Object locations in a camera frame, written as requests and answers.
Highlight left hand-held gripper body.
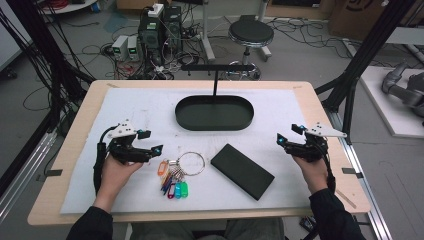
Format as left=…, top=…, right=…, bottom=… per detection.
left=106, top=119, right=155, bottom=164

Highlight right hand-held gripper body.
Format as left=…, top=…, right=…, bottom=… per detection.
left=284, top=122, right=348, bottom=164

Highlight person's right hand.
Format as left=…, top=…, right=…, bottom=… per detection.
left=292, top=155, right=330, bottom=196

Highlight person's left hand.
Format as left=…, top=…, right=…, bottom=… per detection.
left=93, top=154, right=145, bottom=214

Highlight black rectangular case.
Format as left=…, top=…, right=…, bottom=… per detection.
left=210, top=143, right=276, bottom=202

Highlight wooden table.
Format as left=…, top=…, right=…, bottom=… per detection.
left=27, top=79, right=372, bottom=227

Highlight black oval tray with hanger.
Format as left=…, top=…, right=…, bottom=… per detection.
left=174, top=63, right=256, bottom=132

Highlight white table mat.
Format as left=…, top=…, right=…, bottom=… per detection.
left=60, top=87, right=322, bottom=215

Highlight white power supply unit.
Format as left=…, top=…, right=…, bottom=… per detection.
left=111, top=34, right=130, bottom=62
left=127, top=35, right=141, bottom=62

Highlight white platform board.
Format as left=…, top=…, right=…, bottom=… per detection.
left=359, top=65, right=424, bottom=140

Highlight black computer tower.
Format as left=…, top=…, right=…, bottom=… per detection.
left=137, top=9, right=165, bottom=66
left=163, top=4, right=183, bottom=56

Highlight black round stool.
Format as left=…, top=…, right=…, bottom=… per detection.
left=227, top=19, right=275, bottom=81

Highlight white desk leg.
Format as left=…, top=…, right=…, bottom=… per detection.
left=199, top=0, right=217, bottom=62

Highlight white power strip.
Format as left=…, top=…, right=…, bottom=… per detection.
left=147, top=3, right=165, bottom=19

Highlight cardboard box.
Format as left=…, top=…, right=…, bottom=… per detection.
left=327, top=0, right=389, bottom=42

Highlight white round table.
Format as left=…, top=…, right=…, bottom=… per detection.
left=39, top=0, right=98, bottom=15

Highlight right hand-held gripper cable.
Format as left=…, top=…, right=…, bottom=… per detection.
left=319, top=142, right=337, bottom=194

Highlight hand-held gripper cable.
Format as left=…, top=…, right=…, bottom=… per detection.
left=319, top=142, right=337, bottom=194
left=93, top=125, right=120, bottom=196

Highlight left hand-held gripper cable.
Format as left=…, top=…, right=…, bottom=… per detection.
left=93, top=125, right=120, bottom=196

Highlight key ring with coloured tags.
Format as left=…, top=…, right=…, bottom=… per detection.
left=157, top=151, right=206, bottom=200

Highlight tangle of floor cables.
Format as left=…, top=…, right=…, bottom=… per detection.
left=81, top=41, right=204, bottom=81

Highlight aluminium rail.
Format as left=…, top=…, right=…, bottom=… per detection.
left=324, top=108, right=394, bottom=240
left=0, top=128, right=59, bottom=223

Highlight black metal frame post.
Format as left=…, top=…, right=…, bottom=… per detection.
left=6, top=0, right=96, bottom=134
left=314, top=0, right=416, bottom=145

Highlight black floor cables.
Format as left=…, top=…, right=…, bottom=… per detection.
left=268, top=17, right=354, bottom=60

